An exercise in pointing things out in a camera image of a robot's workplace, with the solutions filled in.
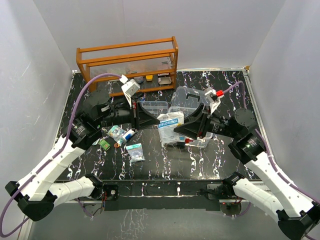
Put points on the orange wooden shelf rack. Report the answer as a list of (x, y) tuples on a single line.
[(157, 57)]

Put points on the teal header cotton swab bag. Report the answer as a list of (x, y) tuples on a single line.
[(135, 152)]

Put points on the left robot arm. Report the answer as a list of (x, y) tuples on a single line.
[(37, 194)]

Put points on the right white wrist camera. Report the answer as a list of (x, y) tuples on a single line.
[(214, 98)]

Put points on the clear teal bandage packet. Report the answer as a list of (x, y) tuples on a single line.
[(116, 132)]

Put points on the white blue mask packet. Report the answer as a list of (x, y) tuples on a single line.
[(168, 122)]

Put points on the blue white ointment tube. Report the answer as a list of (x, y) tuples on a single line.
[(125, 137)]

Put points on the white open cardboard box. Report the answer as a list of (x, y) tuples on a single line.
[(164, 80)]

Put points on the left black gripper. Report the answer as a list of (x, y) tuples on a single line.
[(144, 119)]

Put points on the clear lid with black handle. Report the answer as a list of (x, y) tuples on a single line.
[(188, 97)]

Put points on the yellow small container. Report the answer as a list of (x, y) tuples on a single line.
[(149, 78)]

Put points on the small green box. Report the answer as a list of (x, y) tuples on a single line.
[(104, 144)]

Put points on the small glass jar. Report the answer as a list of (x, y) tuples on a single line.
[(139, 79)]

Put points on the clear divided organizer tray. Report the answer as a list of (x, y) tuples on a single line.
[(156, 108)]

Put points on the white green sachet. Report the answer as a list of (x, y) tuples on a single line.
[(95, 142)]

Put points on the clear medicine kit box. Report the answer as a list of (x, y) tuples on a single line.
[(199, 142)]

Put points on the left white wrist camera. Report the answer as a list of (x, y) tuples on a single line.
[(129, 88)]

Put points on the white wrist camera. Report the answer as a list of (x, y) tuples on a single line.
[(214, 98), (129, 88)]

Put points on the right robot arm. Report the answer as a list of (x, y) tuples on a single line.
[(295, 212)]

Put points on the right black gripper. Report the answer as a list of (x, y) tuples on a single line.
[(197, 124)]

